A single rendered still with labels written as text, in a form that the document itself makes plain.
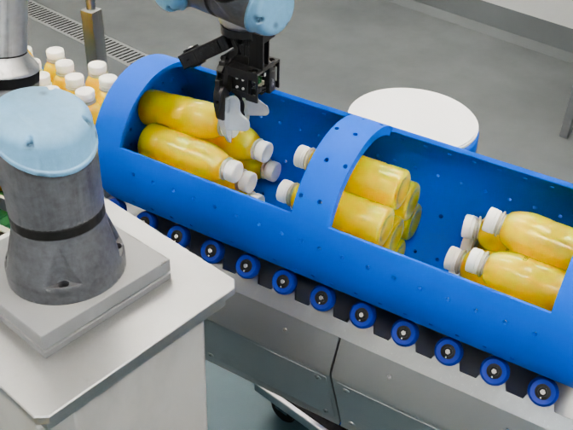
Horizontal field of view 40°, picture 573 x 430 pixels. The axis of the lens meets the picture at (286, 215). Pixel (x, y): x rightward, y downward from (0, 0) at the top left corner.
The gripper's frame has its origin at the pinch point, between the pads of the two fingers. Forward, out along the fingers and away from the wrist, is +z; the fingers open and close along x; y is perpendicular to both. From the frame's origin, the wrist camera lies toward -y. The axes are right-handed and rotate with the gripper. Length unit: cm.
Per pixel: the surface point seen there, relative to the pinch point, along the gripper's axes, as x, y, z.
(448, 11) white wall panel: 347, -79, 111
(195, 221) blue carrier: -14.3, 1.7, 10.7
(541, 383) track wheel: -11, 62, 19
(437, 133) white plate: 38.6, 24.5, 12.0
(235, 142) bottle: 1.7, -0.7, 3.8
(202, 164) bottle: -8.7, -0.5, 2.9
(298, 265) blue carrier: -14.0, 21.9, 11.6
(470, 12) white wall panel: 345, -65, 108
